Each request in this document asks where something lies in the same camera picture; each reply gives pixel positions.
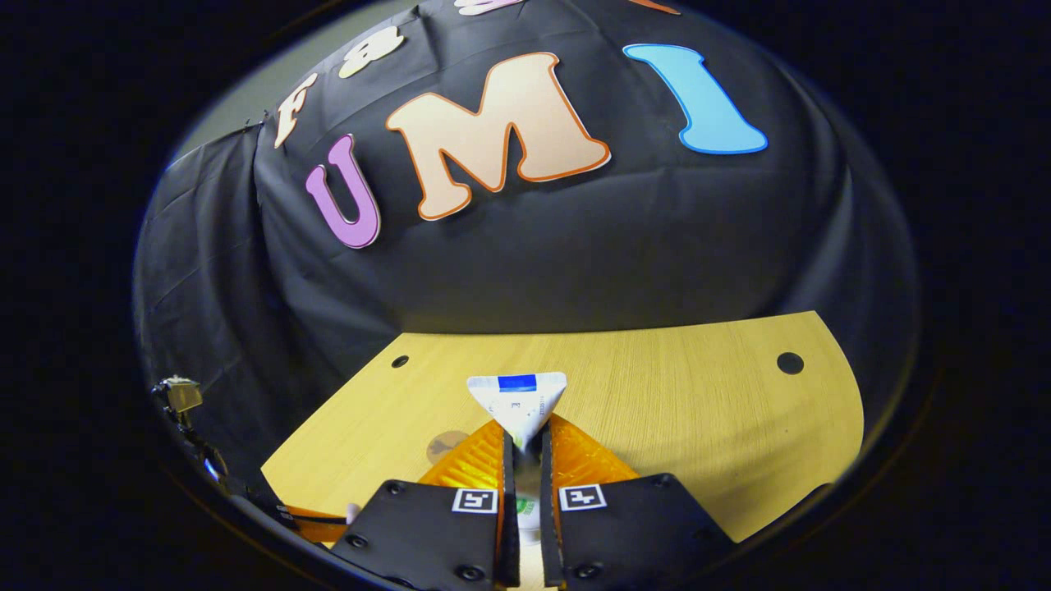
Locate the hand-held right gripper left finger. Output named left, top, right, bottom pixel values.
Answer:
left=328, top=420, right=522, bottom=589

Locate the white toothpaste tube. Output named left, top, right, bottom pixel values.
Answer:
left=466, top=372, right=569, bottom=547

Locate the black backdrop cloth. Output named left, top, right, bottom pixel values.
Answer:
left=131, top=0, right=920, bottom=493

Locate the round brown coaster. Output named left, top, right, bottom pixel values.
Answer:
left=425, top=430, right=470, bottom=465

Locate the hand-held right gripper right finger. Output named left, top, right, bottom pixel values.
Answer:
left=538, top=413, right=736, bottom=589

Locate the wooden desktop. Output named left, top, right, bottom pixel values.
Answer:
left=261, top=310, right=865, bottom=591

